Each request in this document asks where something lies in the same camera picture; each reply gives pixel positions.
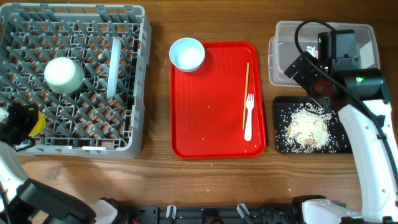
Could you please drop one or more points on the small light blue bowl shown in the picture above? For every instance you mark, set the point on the small light blue bowl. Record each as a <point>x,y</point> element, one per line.
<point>187,54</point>

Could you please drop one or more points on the black plastic tray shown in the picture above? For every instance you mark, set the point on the black plastic tray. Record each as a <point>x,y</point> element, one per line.
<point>281,124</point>

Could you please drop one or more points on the green bowl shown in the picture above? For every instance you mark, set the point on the green bowl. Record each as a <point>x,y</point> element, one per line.
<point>64,75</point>

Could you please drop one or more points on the yellow plastic cup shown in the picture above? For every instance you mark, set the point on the yellow plastic cup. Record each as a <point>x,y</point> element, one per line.
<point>39,127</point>

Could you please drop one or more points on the clear plastic waste bin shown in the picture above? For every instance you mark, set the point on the clear plastic waste bin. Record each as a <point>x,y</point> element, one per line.
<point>282,49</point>

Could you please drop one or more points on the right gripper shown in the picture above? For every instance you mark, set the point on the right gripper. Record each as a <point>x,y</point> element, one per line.
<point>301,76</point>

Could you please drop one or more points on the white plastic fork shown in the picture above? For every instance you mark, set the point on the white plastic fork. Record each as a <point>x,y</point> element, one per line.
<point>249,107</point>

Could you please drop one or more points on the red plastic serving tray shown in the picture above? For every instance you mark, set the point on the red plastic serving tray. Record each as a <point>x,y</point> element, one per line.
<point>206,105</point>

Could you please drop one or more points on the rice and food scraps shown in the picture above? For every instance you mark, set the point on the rice and food scraps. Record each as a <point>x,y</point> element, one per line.
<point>309,130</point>

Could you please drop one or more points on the large light blue plate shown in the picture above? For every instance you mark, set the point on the large light blue plate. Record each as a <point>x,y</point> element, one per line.
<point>114,68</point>

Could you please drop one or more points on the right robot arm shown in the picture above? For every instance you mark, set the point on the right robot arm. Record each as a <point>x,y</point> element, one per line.
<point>361,99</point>

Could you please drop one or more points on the wooden chopstick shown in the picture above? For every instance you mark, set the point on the wooden chopstick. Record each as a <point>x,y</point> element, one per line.
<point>245,93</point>

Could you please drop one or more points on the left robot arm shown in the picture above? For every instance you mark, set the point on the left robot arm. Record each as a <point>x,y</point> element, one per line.
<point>22,197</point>

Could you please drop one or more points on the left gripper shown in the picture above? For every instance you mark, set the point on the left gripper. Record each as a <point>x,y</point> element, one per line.
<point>20,111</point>

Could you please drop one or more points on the grey plastic dishwasher rack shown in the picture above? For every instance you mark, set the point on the grey plastic dishwasher rack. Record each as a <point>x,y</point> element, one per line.
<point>84,123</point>

